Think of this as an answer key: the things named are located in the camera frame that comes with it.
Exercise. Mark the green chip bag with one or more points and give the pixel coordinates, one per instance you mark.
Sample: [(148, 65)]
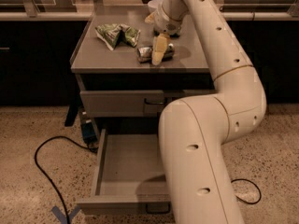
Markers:
[(113, 34)]

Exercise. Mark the grey drawer cabinet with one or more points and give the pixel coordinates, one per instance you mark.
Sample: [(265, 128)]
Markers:
[(98, 68)]

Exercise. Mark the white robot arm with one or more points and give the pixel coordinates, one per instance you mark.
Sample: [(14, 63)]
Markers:
[(193, 129)]

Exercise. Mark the grey open middle drawer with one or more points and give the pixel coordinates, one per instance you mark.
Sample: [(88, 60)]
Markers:
[(128, 177)]

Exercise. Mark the blue power box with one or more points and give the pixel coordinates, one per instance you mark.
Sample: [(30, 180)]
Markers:
[(88, 133)]

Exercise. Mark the grey top drawer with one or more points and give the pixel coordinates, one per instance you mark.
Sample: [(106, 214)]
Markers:
[(99, 104)]

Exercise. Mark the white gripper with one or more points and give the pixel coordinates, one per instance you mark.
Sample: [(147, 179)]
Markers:
[(163, 21)]

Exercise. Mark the blue tape cross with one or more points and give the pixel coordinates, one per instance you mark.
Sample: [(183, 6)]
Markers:
[(62, 217)]

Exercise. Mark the green soda can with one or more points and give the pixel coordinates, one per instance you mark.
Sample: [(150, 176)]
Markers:
[(174, 33)]

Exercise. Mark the white bowl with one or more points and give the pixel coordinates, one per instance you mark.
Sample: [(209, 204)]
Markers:
[(153, 5)]

